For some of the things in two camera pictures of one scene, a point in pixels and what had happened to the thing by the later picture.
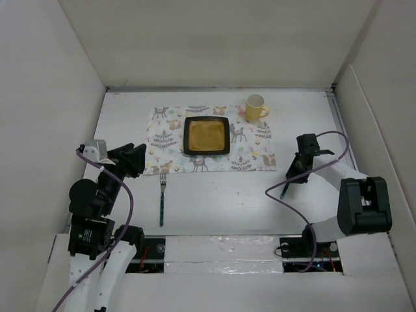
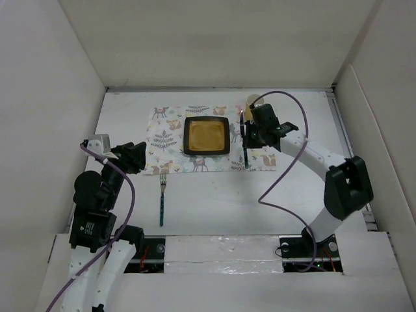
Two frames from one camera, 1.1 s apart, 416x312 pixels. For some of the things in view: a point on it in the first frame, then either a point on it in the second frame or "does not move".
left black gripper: x=129 y=157 does not move
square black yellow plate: x=206 y=135 does not move
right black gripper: x=292 y=169 → x=249 y=142
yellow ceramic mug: x=254 y=104 does not move
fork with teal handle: x=163 y=184 does not move
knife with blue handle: x=284 y=191 → x=242 y=129
